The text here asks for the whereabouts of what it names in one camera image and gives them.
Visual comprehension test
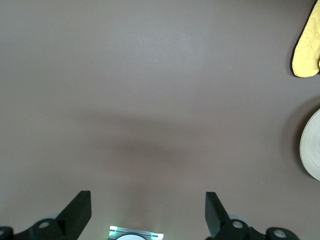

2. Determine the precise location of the round wooden plate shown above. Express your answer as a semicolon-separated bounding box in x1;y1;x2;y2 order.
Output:
299;108;320;181

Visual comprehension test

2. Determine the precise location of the yellow quilted oven mitt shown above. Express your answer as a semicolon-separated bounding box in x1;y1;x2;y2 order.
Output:
289;0;320;78

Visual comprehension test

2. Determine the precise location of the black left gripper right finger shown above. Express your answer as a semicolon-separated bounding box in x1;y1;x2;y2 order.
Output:
204;191;300;240

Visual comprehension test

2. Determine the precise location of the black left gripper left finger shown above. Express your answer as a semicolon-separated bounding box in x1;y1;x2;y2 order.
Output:
0;190;92;240

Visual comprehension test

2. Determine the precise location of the brown table cover sheet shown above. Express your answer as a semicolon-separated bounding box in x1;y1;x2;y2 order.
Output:
0;0;320;240

